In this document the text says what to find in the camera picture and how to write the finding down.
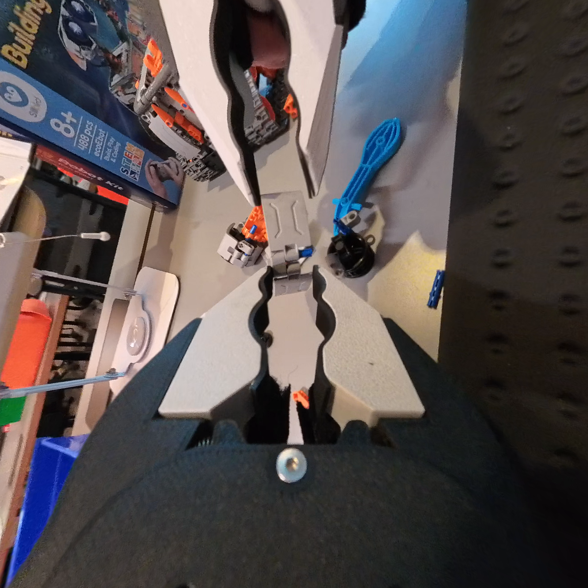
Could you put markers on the blue plastic bin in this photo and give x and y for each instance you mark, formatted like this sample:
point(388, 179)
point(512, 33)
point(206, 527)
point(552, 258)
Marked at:
point(41, 496)

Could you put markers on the grey orange toy robot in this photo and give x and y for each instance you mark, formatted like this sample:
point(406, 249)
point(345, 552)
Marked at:
point(183, 133)

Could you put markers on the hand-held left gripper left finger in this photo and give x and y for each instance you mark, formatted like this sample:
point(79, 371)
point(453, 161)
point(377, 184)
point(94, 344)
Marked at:
point(216, 367)

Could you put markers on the person's right hand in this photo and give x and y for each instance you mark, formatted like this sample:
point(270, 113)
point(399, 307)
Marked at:
point(271, 41)

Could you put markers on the orange bush piece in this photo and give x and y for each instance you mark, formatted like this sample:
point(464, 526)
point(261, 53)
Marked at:
point(301, 398)

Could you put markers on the black wheel hub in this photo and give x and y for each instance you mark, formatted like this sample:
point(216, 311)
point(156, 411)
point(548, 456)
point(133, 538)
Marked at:
point(349, 257)

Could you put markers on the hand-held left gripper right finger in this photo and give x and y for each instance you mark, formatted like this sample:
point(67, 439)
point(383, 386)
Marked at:
point(367, 367)

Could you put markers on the light blue plastic tool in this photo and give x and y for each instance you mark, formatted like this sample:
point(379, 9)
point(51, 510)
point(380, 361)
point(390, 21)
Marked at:
point(376, 147)

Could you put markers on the grey black wheel Lego assembly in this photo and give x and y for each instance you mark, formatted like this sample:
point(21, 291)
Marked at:
point(287, 220)

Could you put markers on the blue robot kit box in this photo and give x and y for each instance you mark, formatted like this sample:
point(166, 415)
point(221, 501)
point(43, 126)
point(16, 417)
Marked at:
point(55, 115)

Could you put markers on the round wooden board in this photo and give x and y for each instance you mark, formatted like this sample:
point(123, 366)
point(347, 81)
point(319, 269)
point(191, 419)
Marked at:
point(23, 257)

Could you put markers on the small blue beam piece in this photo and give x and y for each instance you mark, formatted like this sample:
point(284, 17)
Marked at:
point(435, 289)

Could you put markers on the grey shell block assembly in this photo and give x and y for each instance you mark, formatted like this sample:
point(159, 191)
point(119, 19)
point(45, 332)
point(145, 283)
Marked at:
point(229, 248)

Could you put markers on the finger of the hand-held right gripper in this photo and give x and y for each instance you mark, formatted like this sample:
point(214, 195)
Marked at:
point(317, 92)
point(193, 55)

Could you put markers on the green object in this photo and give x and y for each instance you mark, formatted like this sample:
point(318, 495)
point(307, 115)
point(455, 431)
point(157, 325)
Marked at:
point(11, 411)

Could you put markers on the white instruction booklet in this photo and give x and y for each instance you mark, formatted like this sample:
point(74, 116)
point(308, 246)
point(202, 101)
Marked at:
point(11, 183)

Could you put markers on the black dimpled panel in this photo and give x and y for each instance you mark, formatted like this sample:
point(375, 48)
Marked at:
point(528, 183)

